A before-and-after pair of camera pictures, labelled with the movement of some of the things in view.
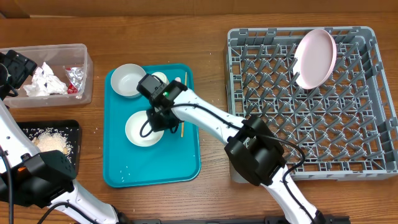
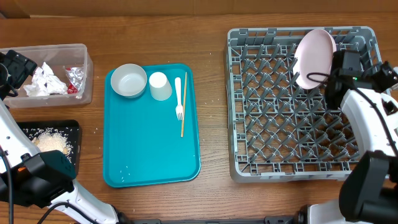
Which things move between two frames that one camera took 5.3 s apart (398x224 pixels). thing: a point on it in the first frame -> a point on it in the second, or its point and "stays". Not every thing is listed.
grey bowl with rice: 125,79 stays
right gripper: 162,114 -> 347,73
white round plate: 314,58 stays
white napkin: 45,83 stays
